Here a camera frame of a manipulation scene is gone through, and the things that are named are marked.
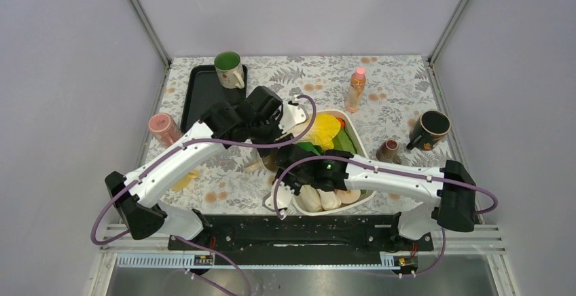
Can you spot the pink upside-down mug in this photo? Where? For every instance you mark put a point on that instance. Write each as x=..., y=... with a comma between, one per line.
x=164, y=128

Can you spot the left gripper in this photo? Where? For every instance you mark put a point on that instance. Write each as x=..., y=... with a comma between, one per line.
x=277, y=136

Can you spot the white vegetable basin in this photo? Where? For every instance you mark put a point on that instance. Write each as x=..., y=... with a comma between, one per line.
x=366, y=195

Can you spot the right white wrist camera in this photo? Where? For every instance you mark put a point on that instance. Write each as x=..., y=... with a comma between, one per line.
x=279, y=199

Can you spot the black gold mug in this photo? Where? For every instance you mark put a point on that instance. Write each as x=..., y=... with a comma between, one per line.
x=429, y=129

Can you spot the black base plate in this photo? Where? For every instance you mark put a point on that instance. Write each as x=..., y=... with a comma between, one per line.
x=303, y=240

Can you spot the black baking tray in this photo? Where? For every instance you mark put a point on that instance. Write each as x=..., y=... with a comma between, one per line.
x=204, y=90

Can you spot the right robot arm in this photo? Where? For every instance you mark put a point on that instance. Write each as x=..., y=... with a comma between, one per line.
x=445, y=194

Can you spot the small brown cup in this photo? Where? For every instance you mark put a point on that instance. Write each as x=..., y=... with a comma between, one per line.
x=388, y=152

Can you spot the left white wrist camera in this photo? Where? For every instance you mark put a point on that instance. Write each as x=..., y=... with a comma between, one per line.
x=292, y=115

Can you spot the pink drink bottle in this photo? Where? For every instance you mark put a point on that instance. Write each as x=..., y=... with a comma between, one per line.
x=355, y=90

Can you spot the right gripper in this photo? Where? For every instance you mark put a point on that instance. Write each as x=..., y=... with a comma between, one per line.
x=296, y=187

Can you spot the yellow napa cabbage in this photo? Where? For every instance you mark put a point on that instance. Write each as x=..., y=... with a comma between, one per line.
x=323, y=131

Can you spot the beige teal upside-down mug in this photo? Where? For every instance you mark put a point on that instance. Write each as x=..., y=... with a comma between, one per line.
x=259, y=163

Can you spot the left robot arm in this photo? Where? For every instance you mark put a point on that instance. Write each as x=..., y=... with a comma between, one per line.
x=137, y=195

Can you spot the yellow mug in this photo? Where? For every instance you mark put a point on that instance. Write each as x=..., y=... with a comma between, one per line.
x=185, y=181

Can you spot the white green leek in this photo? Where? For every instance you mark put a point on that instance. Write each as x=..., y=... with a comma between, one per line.
x=310, y=199

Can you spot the green bok choy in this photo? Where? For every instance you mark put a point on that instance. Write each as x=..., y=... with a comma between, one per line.
x=329, y=200

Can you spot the beige floral mug green inside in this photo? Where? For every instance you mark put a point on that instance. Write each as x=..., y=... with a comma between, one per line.
x=229, y=70

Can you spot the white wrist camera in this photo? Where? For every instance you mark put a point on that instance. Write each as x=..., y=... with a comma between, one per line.
x=279, y=199
x=292, y=115

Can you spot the green cucumber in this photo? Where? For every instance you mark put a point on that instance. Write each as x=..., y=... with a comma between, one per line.
x=342, y=142

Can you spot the beige mushroom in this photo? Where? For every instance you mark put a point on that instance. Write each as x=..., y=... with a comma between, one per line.
x=348, y=196

